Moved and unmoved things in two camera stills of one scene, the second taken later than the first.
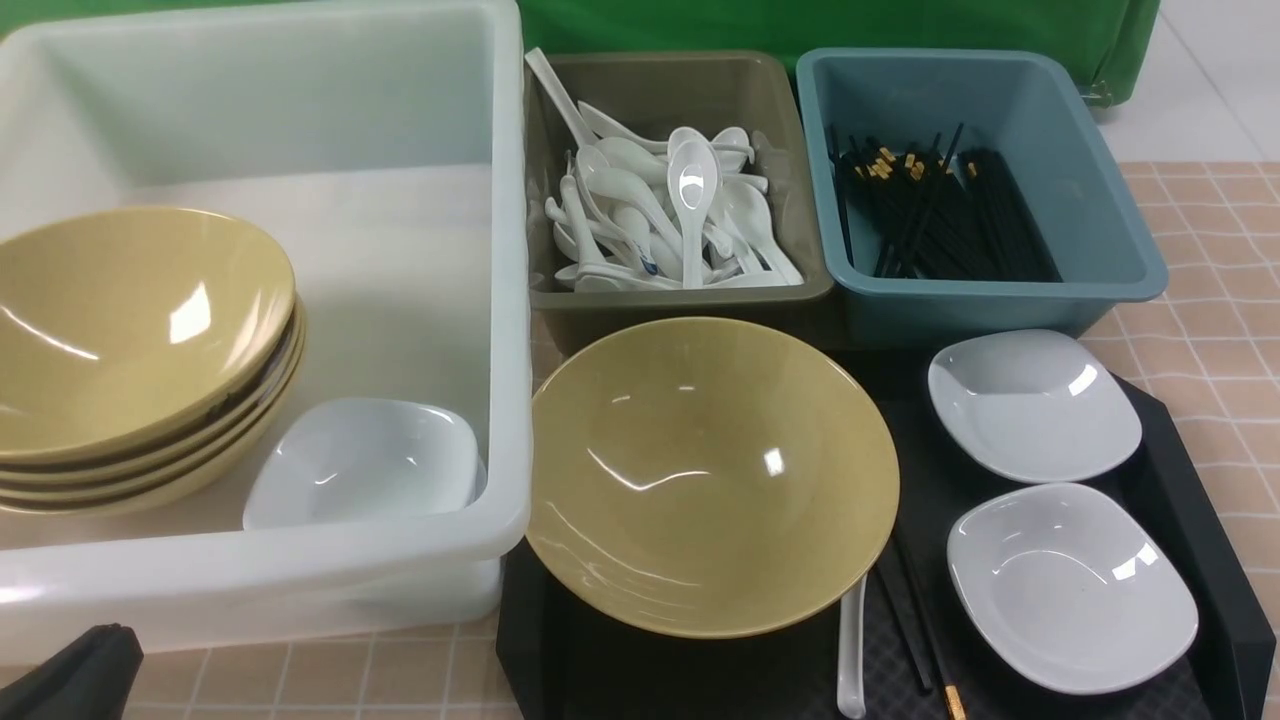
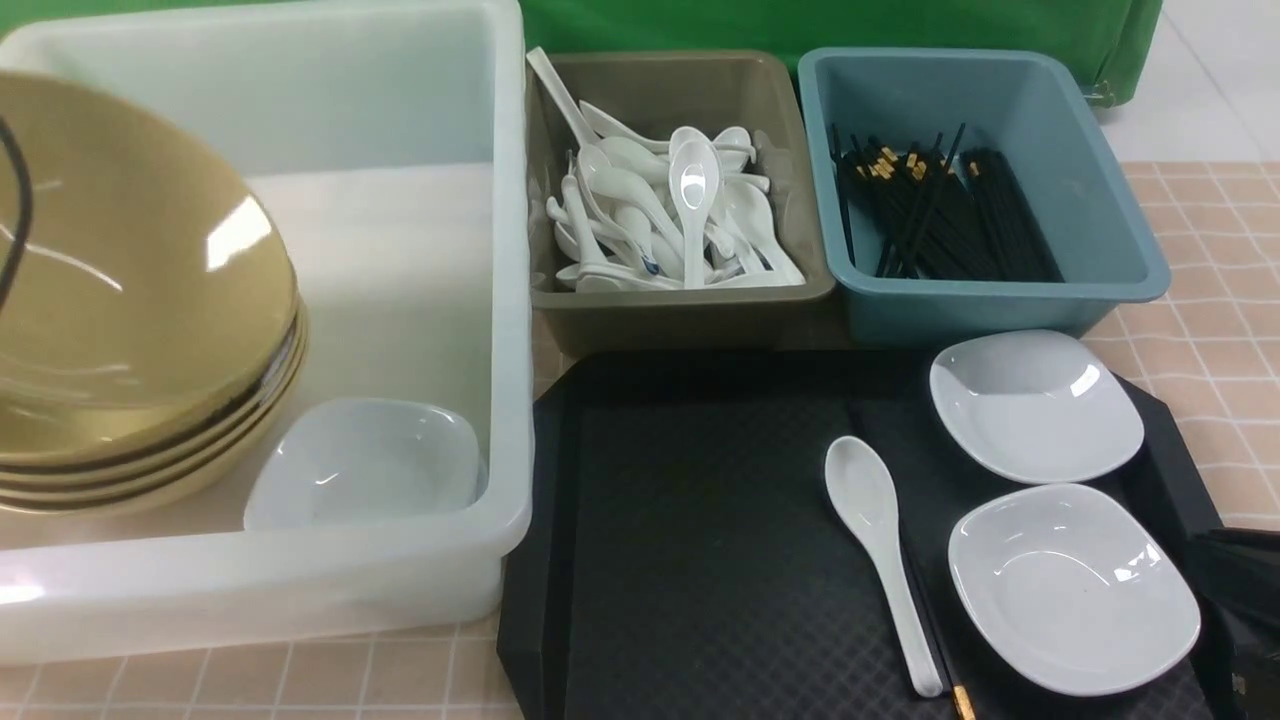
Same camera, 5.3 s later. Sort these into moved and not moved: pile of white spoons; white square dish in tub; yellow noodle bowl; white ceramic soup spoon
Moved: white ceramic soup spoon; yellow noodle bowl
Not moved: white square dish in tub; pile of white spoons
